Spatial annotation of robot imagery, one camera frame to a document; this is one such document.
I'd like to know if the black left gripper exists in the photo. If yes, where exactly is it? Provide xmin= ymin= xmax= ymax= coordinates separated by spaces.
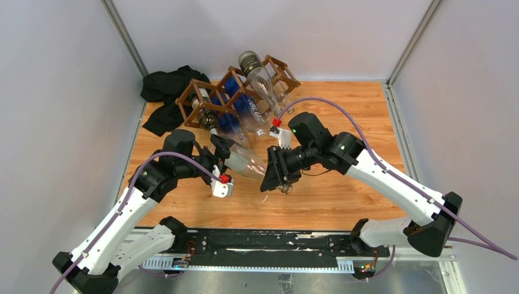
xmin=176 ymin=135 xmax=234 ymax=184

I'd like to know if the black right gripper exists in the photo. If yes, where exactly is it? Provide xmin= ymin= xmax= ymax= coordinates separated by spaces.
xmin=260 ymin=144 xmax=318 ymax=193

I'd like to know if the clear plain glass bottle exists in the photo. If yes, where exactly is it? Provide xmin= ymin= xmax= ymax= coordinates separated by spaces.
xmin=223 ymin=140 xmax=294 ymax=195

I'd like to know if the dark green wine bottle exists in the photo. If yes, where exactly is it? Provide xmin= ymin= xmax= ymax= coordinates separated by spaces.
xmin=189 ymin=88 xmax=219 ymax=135

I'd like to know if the brown wooden wine rack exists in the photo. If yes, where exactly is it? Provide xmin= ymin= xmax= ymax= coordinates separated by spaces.
xmin=175 ymin=55 xmax=301 ymax=129

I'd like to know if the clear bottle with black label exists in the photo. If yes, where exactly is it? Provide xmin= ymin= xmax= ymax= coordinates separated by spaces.
xmin=238 ymin=50 xmax=294 ymax=116

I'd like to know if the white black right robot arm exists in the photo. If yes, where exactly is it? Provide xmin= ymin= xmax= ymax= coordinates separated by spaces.
xmin=260 ymin=112 xmax=463 ymax=257

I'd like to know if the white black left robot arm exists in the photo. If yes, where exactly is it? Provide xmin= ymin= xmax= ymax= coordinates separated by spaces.
xmin=50 ymin=129 xmax=235 ymax=293

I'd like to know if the blue clear bottle lower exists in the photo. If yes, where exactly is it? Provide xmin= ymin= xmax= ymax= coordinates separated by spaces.
xmin=210 ymin=111 xmax=249 ymax=147

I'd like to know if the blue clear bottle lettered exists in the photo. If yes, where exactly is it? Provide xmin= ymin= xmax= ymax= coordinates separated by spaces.
xmin=233 ymin=94 xmax=266 ymax=137

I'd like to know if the black cloth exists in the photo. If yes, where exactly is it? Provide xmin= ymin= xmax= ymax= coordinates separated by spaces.
xmin=141 ymin=65 xmax=210 ymax=137

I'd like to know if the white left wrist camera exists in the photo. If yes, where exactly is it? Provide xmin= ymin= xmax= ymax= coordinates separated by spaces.
xmin=211 ymin=174 xmax=234 ymax=198

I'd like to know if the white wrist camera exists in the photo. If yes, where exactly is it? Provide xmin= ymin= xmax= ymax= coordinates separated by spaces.
xmin=269 ymin=117 xmax=291 ymax=149
xmin=211 ymin=174 xmax=234 ymax=198

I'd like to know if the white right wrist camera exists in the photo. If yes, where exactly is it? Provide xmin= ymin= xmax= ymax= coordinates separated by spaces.
xmin=269 ymin=117 xmax=291 ymax=149

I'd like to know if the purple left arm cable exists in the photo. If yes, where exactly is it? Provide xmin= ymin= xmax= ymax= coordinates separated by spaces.
xmin=49 ymin=151 xmax=223 ymax=294

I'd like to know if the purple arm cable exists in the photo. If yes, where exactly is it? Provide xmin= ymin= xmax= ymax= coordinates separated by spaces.
xmin=49 ymin=151 xmax=223 ymax=294
xmin=276 ymin=97 xmax=518 ymax=261

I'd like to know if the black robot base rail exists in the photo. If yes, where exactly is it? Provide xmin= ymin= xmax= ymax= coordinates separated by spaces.
xmin=138 ymin=227 xmax=392 ymax=273

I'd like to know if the aluminium table edge rail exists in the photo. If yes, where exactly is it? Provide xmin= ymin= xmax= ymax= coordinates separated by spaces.
xmin=382 ymin=83 xmax=419 ymax=181

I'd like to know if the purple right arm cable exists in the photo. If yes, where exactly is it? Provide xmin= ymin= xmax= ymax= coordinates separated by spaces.
xmin=276 ymin=97 xmax=518 ymax=261

